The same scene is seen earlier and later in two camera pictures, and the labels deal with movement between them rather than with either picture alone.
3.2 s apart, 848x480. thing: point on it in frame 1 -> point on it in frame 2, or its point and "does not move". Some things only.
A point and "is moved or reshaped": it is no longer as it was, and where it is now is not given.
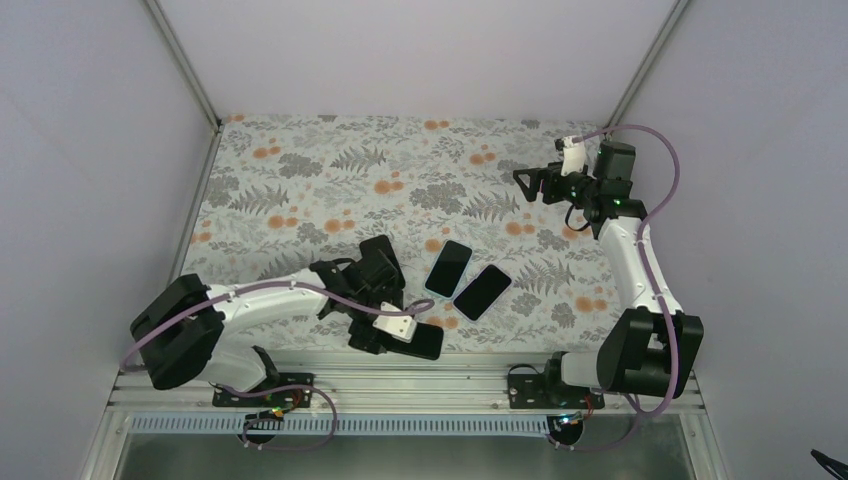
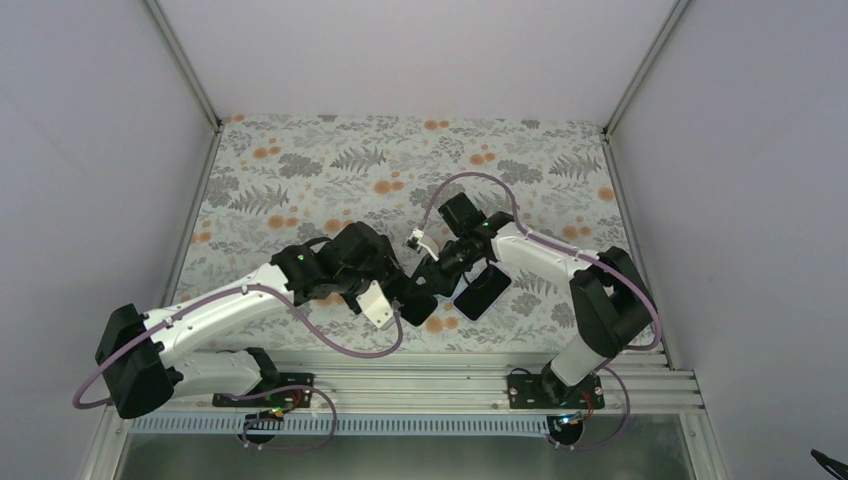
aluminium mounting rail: [399, 384] does not move
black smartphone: [427, 342] is moved or reshaped
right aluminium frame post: [661, 38] does not move
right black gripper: [536, 175] -> [438, 280]
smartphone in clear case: [482, 293] does not move
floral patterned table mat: [286, 193] does not move
